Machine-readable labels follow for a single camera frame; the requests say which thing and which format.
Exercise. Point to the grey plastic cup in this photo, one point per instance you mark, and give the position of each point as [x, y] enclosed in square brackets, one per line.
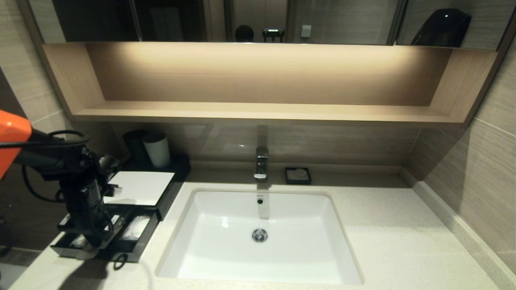
[158, 152]

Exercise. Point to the chrome sink faucet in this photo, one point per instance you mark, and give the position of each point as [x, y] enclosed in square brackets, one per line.
[261, 161]

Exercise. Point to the black square soap dish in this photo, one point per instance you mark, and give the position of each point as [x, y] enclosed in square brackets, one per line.
[289, 178]

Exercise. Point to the black glossy wall dispenser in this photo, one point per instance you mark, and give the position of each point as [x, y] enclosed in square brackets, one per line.
[440, 29]

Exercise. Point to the white ceramic sink basin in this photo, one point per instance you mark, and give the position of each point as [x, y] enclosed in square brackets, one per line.
[225, 249]

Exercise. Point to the black tumbler cup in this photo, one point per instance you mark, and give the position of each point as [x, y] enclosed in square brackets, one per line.
[135, 146]

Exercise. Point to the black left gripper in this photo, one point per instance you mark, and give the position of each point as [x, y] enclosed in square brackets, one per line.
[86, 209]

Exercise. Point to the round white soap bar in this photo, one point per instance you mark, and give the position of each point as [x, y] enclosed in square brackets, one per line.
[300, 173]

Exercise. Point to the wall mirror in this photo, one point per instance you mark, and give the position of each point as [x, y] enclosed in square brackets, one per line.
[342, 20]

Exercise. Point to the white square plate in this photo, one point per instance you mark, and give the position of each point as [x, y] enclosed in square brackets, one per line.
[141, 187]

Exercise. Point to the black amenity box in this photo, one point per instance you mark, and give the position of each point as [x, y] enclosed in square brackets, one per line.
[173, 181]

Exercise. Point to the black tray with white packets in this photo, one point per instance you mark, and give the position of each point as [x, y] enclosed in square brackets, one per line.
[129, 253]

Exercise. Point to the small white wrapped packet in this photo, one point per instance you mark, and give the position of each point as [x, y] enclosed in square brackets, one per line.
[137, 227]

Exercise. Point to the black and orange left arm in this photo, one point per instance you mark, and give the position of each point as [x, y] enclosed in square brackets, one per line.
[36, 153]

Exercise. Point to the wooden wall shelf niche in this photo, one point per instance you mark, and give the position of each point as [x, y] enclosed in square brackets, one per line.
[262, 112]

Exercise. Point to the chrome sink drain stopper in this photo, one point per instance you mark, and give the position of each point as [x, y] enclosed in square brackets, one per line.
[260, 235]

